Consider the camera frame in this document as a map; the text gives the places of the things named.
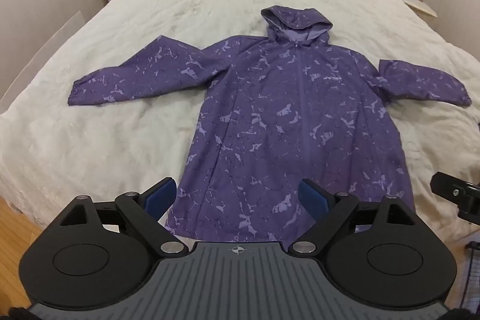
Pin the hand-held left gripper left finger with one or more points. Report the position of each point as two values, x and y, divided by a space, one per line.
161 194

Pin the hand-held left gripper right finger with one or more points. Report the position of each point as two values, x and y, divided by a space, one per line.
313 196

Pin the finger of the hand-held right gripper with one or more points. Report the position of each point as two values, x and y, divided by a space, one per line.
467 200

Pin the purple patterned hooded jacket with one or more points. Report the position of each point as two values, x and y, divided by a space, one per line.
277 117

